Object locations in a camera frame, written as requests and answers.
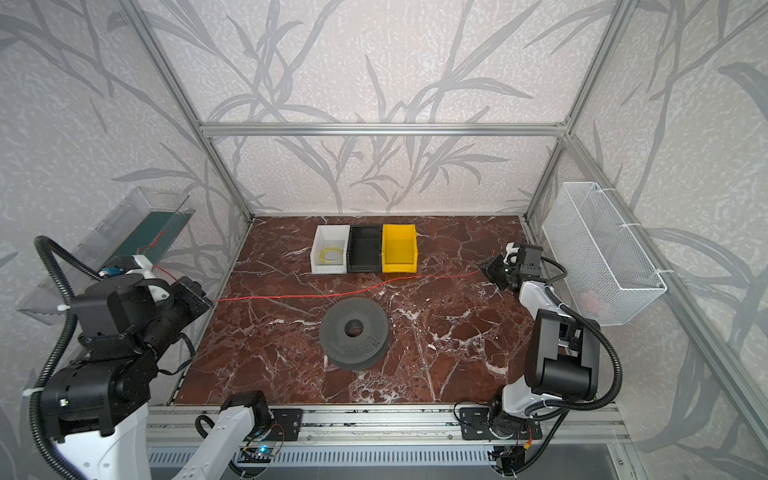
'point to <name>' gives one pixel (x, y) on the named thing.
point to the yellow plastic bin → (399, 248)
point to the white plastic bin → (329, 252)
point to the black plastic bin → (364, 253)
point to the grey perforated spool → (354, 334)
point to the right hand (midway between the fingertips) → (482, 254)
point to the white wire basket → (607, 272)
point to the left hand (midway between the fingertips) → (207, 271)
